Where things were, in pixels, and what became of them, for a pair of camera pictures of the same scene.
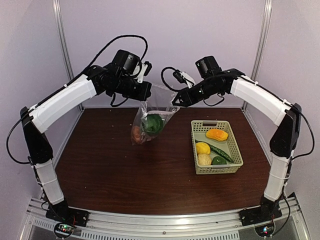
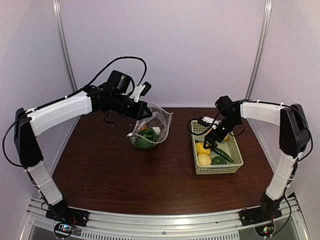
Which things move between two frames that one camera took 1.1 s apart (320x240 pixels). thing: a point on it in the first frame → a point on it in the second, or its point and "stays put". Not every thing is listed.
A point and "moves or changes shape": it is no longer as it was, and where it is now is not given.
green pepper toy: [217, 160] stays put
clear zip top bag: [154, 114] moves or changes shape
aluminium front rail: [216, 225] stays put
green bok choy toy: [152, 123] → [146, 138]
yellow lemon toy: [202, 147] stays put
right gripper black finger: [179, 98] → [206, 145]
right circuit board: [265, 230] stays put
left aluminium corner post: [57, 6] stays put
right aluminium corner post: [261, 44] stays put
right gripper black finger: [186, 104] → [213, 146]
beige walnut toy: [204, 159] stays put
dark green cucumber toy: [221, 152] stays put
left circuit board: [62, 230] stays put
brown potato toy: [136, 134] → [145, 126]
